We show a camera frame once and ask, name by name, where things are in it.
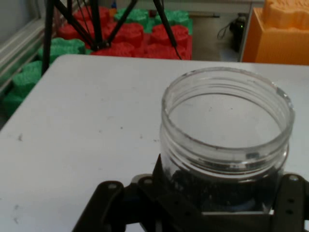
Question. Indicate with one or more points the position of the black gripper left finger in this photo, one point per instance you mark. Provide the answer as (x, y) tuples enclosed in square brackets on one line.
[(144, 200)]

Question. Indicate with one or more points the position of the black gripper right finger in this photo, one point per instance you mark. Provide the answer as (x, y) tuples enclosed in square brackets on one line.
[(292, 205)]

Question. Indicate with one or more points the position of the clear plastic jar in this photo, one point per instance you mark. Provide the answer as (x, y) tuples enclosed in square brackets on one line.
[(173, 145)]

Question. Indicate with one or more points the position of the black seeds heap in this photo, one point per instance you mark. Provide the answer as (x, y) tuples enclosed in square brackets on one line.
[(217, 191)]

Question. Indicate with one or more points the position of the red foam building block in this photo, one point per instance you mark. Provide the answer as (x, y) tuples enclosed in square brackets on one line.
[(130, 38)]

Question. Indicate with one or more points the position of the orange foam building block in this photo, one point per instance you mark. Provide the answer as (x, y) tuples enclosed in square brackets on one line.
[(277, 41)]

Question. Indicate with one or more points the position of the black tripod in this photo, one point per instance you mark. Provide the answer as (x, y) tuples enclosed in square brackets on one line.
[(47, 36)]

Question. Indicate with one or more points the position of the aluminium profile rail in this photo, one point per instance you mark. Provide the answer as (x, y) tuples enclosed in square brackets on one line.
[(17, 46)]

